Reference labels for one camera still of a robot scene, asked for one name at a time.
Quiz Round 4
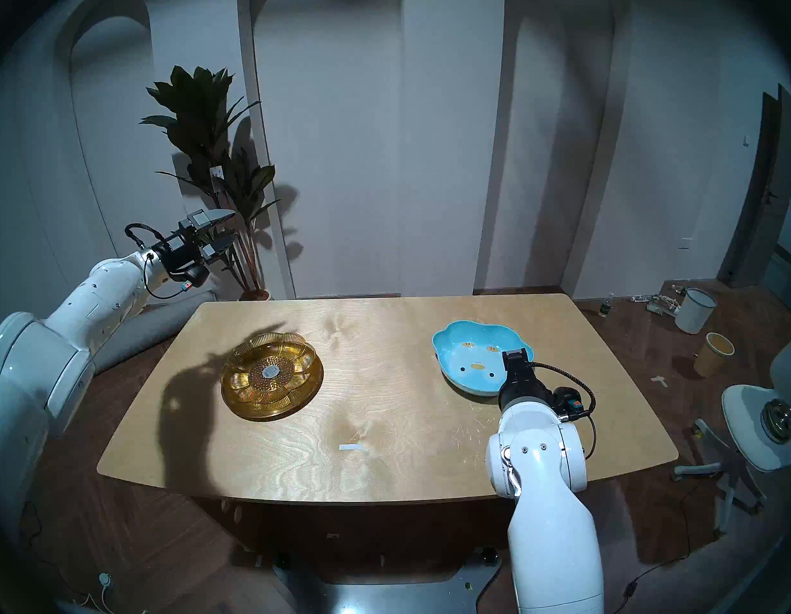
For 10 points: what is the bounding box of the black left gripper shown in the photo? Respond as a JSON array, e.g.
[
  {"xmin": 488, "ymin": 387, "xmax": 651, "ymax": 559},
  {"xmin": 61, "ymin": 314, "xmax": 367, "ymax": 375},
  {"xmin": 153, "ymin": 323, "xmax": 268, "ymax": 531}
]
[{"xmin": 154, "ymin": 209, "xmax": 238, "ymax": 278}]

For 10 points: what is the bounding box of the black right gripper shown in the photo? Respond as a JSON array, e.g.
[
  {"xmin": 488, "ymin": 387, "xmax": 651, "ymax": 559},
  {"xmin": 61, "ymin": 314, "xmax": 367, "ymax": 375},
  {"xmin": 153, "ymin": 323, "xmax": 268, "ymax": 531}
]
[{"xmin": 498, "ymin": 349, "xmax": 554, "ymax": 409}]

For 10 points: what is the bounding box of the blue chick face plate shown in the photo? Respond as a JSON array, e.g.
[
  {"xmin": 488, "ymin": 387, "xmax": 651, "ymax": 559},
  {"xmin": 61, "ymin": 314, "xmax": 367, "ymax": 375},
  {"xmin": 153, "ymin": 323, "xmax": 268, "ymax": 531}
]
[{"xmin": 432, "ymin": 320, "xmax": 536, "ymax": 399}]

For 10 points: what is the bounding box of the amber glass flower plate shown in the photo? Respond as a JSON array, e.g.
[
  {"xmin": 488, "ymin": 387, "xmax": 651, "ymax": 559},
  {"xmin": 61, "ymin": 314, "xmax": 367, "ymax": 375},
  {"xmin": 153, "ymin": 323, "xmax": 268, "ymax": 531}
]
[{"xmin": 221, "ymin": 332, "xmax": 318, "ymax": 407}]

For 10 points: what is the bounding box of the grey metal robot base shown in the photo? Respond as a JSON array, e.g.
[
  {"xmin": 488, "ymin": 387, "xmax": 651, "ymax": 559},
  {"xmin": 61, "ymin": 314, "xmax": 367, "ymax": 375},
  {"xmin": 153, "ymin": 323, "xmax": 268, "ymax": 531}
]
[{"xmin": 273, "ymin": 546, "xmax": 504, "ymax": 614}]

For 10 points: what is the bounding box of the tall green leafy plant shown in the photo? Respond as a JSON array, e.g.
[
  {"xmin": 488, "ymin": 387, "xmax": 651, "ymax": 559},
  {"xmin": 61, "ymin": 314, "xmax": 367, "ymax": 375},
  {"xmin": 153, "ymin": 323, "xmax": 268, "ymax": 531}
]
[{"xmin": 140, "ymin": 65, "xmax": 281, "ymax": 294}]

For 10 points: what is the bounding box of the white bucket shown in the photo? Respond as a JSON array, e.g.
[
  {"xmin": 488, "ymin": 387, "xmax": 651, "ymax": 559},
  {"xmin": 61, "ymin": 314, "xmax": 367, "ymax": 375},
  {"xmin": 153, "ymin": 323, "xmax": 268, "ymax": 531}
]
[{"xmin": 675, "ymin": 288, "xmax": 717, "ymax": 335}]

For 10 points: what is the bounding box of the tan paper cup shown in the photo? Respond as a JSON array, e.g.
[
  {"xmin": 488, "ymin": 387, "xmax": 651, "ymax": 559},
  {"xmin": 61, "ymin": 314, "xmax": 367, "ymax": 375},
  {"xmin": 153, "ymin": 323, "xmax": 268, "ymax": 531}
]
[{"xmin": 693, "ymin": 332, "xmax": 735, "ymax": 379}]

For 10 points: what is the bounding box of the white office chair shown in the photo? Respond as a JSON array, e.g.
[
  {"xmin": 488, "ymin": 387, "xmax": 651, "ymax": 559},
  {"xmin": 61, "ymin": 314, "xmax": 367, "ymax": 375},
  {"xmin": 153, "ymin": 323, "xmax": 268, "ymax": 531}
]
[{"xmin": 671, "ymin": 335, "xmax": 791, "ymax": 537}]

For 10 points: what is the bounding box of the dark grey door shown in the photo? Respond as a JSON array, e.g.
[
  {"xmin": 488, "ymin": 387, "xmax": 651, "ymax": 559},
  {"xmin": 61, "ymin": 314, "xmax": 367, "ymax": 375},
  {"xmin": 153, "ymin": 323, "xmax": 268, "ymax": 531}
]
[{"xmin": 719, "ymin": 85, "xmax": 791, "ymax": 288}]

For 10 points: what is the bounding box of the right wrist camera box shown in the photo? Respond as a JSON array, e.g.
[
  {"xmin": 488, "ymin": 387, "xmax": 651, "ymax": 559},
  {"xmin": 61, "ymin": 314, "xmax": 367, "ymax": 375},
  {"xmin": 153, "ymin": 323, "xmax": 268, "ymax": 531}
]
[{"xmin": 554, "ymin": 387, "xmax": 586, "ymax": 423}]

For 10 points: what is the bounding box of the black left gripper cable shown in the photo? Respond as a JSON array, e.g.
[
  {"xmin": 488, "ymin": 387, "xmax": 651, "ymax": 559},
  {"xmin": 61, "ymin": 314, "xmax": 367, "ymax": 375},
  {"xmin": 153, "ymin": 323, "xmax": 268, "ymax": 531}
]
[{"xmin": 124, "ymin": 223, "xmax": 193, "ymax": 300}]

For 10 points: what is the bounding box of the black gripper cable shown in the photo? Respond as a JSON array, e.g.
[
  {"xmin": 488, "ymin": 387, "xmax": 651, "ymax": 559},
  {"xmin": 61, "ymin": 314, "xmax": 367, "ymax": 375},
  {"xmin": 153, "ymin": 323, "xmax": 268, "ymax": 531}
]
[
  {"xmin": 124, "ymin": 223, "xmax": 193, "ymax": 300},
  {"xmin": 530, "ymin": 361, "xmax": 598, "ymax": 461}
]

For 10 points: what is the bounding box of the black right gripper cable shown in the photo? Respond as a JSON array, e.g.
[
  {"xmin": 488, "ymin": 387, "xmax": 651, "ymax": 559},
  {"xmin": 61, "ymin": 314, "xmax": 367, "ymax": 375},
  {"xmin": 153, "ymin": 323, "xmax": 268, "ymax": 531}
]
[{"xmin": 530, "ymin": 361, "xmax": 598, "ymax": 461}]

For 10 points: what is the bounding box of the power strip with cables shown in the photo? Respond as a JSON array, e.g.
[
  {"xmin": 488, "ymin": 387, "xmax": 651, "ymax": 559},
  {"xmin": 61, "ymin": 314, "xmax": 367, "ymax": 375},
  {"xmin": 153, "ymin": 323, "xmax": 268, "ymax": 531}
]
[{"xmin": 631, "ymin": 285, "xmax": 684, "ymax": 317}]

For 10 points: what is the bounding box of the white floor plug with cable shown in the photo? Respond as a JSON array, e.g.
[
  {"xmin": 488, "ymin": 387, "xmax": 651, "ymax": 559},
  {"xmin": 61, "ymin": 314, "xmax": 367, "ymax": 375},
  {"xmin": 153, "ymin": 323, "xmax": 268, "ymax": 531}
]
[{"xmin": 50, "ymin": 571, "xmax": 115, "ymax": 610}]

